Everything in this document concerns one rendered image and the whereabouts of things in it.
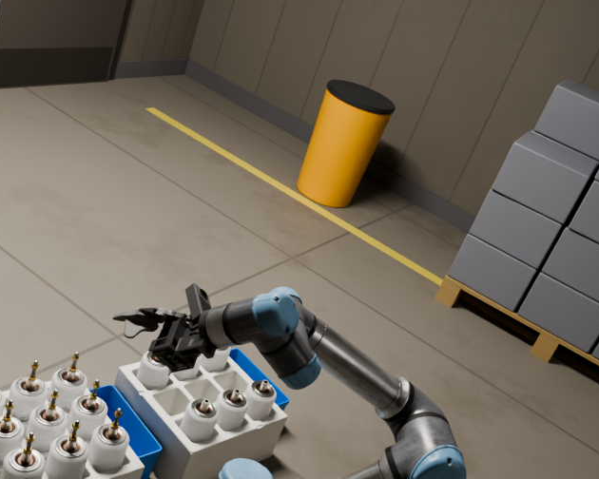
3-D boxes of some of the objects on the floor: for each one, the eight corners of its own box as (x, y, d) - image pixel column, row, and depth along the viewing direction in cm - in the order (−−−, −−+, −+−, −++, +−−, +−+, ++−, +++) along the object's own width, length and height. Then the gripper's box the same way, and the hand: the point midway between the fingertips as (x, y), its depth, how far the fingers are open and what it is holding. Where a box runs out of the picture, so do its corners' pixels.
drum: (365, 201, 475) (405, 105, 447) (337, 217, 440) (379, 113, 412) (310, 172, 487) (346, 76, 459) (279, 184, 452) (316, 82, 425)
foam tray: (270, 457, 252) (288, 415, 244) (174, 498, 223) (191, 452, 216) (201, 381, 273) (215, 341, 265) (106, 411, 245) (118, 366, 237)
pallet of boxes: (663, 358, 422) (788, 175, 373) (653, 423, 356) (802, 210, 308) (474, 257, 457) (566, 77, 408) (434, 298, 392) (537, 89, 343)
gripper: (173, 316, 128) (90, 337, 138) (241, 383, 139) (159, 398, 149) (189, 277, 134) (108, 300, 144) (252, 344, 145) (173, 361, 155)
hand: (139, 338), depth 148 cm, fingers open, 14 cm apart
